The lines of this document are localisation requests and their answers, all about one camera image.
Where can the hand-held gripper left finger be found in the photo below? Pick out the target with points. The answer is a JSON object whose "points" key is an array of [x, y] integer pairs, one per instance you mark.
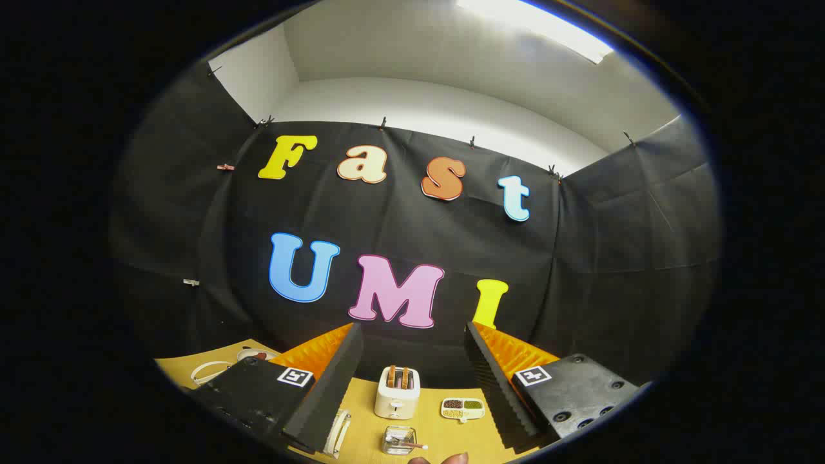
{"points": [[335, 386]]}

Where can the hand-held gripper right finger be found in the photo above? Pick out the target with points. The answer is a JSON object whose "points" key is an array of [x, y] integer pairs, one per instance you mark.
{"points": [[493, 386]]}

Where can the small oval white dish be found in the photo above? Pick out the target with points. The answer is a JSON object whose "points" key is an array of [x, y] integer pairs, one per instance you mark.
{"points": [[248, 354]]}

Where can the divided white snack tray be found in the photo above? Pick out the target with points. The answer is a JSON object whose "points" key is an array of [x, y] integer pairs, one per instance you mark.
{"points": [[462, 410]]}

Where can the white toaster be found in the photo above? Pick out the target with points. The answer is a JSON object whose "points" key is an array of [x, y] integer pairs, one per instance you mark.
{"points": [[396, 403]]}

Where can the black backdrop cloth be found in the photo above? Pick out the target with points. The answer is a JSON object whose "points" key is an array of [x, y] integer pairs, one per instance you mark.
{"points": [[580, 258]]}

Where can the row of black clips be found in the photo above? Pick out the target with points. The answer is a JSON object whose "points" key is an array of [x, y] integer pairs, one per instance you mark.
{"points": [[383, 122]]}

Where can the ceiling light panel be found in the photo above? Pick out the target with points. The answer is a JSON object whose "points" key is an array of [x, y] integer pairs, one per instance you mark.
{"points": [[535, 26]]}

